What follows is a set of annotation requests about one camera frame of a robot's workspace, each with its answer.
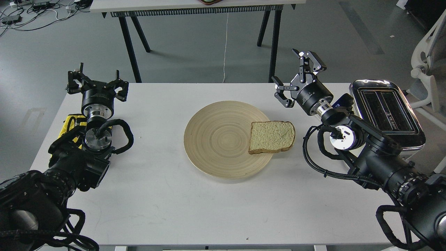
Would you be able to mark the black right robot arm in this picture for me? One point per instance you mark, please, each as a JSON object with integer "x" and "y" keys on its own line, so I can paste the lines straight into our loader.
{"x": 360, "y": 139}

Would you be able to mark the brown object on background table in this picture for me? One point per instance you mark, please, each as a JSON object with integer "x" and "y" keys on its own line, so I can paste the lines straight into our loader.
{"x": 209, "y": 2}

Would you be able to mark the slice of bread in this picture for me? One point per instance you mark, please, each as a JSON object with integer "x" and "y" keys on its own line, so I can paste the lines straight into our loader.
{"x": 271, "y": 137}

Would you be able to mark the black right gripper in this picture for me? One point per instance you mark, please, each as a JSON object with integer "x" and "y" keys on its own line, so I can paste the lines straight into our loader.
{"x": 305, "y": 88}

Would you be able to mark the round wooden plate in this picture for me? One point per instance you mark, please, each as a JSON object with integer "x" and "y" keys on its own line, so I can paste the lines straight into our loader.
{"x": 216, "y": 140}

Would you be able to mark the cream and chrome toaster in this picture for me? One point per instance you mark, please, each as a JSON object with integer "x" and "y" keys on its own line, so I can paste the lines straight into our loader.
{"x": 382, "y": 103}

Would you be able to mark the white background table black legs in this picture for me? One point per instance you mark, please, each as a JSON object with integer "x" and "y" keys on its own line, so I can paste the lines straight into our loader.
{"x": 123, "y": 9}

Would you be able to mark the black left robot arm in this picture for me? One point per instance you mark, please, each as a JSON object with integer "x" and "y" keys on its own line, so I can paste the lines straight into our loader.
{"x": 34, "y": 204}

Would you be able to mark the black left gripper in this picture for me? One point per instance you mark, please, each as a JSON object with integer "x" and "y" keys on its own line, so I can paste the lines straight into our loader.
{"x": 98, "y": 100}

